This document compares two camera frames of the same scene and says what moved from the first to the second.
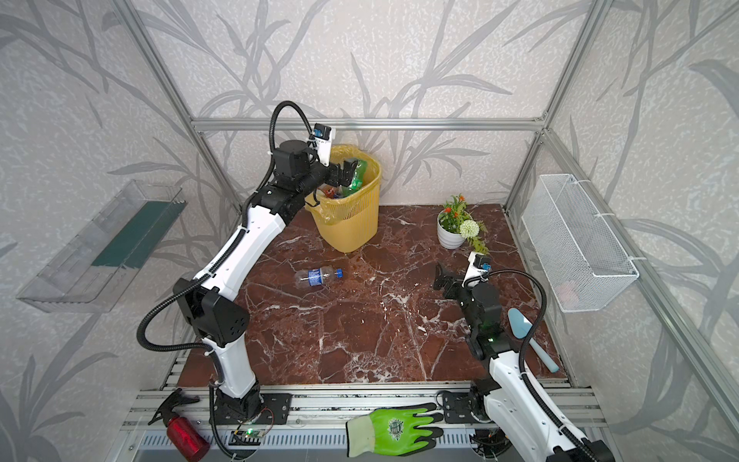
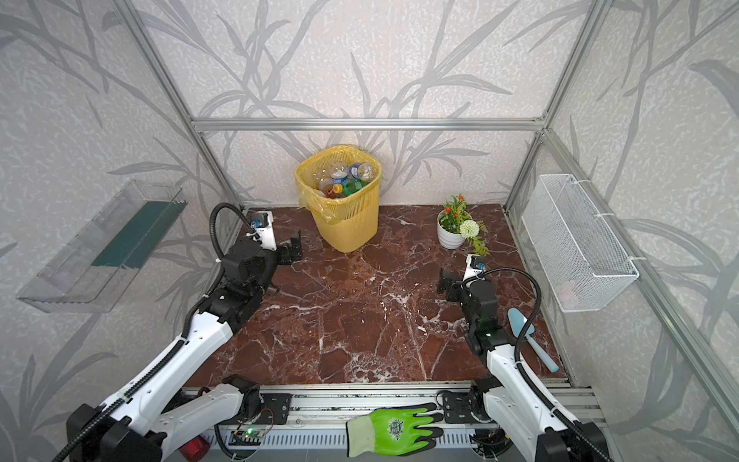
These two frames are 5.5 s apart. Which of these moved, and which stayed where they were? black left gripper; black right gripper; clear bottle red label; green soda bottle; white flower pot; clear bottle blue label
Moved: black left gripper; clear bottle blue label
Stayed: white flower pot; clear bottle red label; green soda bottle; black right gripper
